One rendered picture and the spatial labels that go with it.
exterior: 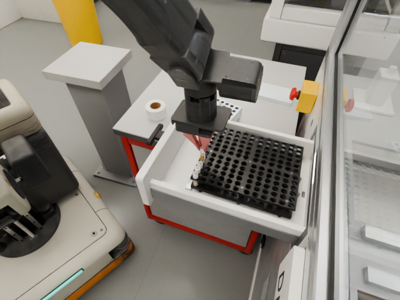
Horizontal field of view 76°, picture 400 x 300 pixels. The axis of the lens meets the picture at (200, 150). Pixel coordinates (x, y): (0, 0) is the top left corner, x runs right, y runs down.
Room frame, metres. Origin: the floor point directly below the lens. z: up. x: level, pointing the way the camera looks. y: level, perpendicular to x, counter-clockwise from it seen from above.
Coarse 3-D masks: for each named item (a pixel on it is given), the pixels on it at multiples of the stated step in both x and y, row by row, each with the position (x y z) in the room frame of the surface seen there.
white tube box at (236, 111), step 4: (220, 100) 0.72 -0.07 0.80; (224, 100) 0.72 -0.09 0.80; (224, 104) 0.69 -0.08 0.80; (228, 104) 0.70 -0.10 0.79; (232, 104) 0.69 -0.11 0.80; (232, 108) 0.67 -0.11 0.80; (236, 108) 0.68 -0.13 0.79; (240, 108) 0.67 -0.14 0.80; (232, 112) 0.65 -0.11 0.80; (236, 112) 0.65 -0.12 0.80; (240, 112) 0.67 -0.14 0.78; (232, 116) 0.63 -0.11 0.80; (236, 116) 0.65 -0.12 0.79; (232, 120) 0.62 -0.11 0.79; (236, 120) 0.65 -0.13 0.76
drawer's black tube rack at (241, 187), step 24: (216, 144) 0.42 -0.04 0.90; (240, 144) 0.41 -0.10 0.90; (264, 144) 0.41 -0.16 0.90; (288, 144) 0.41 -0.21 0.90; (216, 168) 0.34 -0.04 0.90; (240, 168) 0.36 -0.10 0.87; (264, 168) 0.34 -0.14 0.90; (288, 168) 0.34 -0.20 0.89; (216, 192) 0.30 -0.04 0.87; (240, 192) 0.28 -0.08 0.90; (264, 192) 0.30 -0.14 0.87; (288, 192) 0.28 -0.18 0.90; (288, 216) 0.24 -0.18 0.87
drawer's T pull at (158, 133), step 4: (160, 124) 0.47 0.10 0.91; (156, 128) 0.46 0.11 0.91; (160, 128) 0.46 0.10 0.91; (152, 132) 0.44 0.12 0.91; (156, 132) 0.44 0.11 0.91; (160, 132) 0.44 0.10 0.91; (152, 136) 0.43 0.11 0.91; (156, 136) 0.43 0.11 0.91; (160, 136) 0.43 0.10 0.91; (148, 140) 0.41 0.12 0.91; (152, 140) 0.42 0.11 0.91; (148, 144) 0.41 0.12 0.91
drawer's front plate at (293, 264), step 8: (296, 248) 0.15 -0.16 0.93; (288, 256) 0.15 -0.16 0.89; (296, 256) 0.14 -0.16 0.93; (304, 256) 0.14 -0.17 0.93; (280, 264) 0.16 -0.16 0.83; (288, 264) 0.14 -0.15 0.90; (296, 264) 0.13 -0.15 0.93; (280, 272) 0.14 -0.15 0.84; (288, 272) 0.12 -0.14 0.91; (296, 272) 0.12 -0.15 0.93; (280, 280) 0.12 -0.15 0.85; (288, 280) 0.11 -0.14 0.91; (296, 280) 0.11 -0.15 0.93; (288, 288) 0.10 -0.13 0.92; (296, 288) 0.09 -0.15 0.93; (280, 296) 0.09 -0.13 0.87; (288, 296) 0.08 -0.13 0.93; (296, 296) 0.08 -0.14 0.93
